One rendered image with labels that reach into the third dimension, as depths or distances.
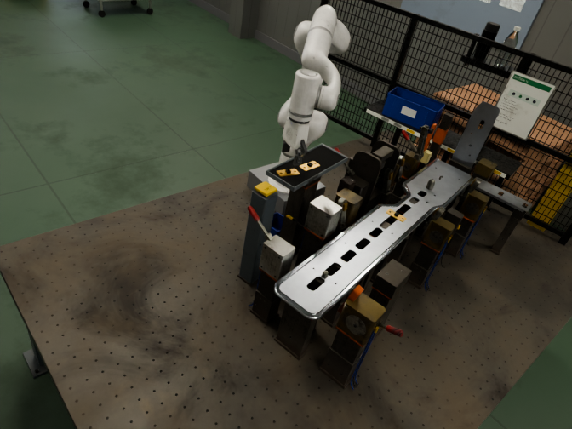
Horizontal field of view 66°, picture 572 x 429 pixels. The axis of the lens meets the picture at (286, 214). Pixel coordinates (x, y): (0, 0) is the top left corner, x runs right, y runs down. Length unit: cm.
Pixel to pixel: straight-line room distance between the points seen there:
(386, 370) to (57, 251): 136
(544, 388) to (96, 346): 242
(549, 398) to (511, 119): 157
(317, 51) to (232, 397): 118
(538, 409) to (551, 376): 29
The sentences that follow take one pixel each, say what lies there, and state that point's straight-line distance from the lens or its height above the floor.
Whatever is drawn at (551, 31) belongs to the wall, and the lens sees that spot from 470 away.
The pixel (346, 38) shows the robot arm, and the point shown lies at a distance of 190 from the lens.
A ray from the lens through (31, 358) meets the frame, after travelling 256.
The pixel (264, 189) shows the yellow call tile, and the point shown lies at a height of 116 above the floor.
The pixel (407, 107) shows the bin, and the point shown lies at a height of 112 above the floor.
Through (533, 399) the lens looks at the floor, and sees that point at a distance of 301.
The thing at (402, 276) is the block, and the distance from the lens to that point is 160.
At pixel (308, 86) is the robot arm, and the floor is 152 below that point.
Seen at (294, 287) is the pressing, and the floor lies 100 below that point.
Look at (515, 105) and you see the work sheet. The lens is 270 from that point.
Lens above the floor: 205
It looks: 37 degrees down
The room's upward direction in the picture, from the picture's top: 13 degrees clockwise
